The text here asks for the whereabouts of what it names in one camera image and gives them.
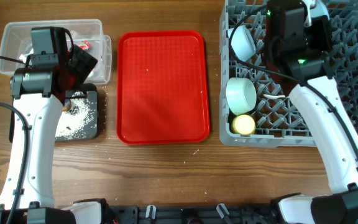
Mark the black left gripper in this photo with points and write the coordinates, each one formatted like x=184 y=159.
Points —
x=84 y=65

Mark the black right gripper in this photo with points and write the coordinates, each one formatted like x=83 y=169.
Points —
x=319 y=28

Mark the brown food scrap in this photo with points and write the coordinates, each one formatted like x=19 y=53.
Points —
x=67 y=106

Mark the white napkin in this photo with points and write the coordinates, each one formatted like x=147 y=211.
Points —
x=28 y=50

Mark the white rice pile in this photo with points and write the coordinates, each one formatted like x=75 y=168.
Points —
x=79 y=122

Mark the light blue bowl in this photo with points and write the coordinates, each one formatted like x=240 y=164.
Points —
x=243 y=43

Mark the white plastic spoon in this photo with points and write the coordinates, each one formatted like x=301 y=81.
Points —
x=274 y=97

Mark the mint green bowl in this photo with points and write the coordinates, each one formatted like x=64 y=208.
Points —
x=241 y=95

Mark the yellow plastic cup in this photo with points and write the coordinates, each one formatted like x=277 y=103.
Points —
x=243 y=125

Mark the red snack wrapper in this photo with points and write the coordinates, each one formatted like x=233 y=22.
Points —
x=84 y=45

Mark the light blue round plate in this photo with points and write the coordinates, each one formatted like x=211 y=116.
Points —
x=319 y=10

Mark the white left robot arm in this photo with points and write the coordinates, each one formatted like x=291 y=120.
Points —
x=27 y=195

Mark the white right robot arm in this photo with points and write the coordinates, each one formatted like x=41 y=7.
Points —
x=297 y=44

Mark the grey-blue dishwasher rack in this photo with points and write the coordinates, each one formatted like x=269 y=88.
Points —
x=278 y=123

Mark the black flat tray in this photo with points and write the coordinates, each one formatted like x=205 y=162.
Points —
x=52 y=120

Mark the clear plastic bin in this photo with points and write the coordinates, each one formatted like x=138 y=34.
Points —
x=17 y=35

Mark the red plastic tray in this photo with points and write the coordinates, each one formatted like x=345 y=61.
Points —
x=162 y=88

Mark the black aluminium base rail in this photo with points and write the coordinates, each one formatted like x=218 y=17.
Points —
x=253 y=213

